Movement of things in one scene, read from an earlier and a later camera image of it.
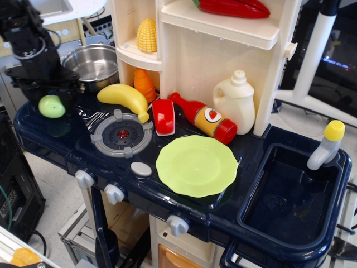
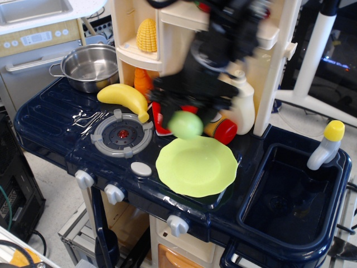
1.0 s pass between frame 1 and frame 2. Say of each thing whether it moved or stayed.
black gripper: moved
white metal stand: stayed
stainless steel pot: stayed
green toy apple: moved
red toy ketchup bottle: stayed
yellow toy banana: stayed
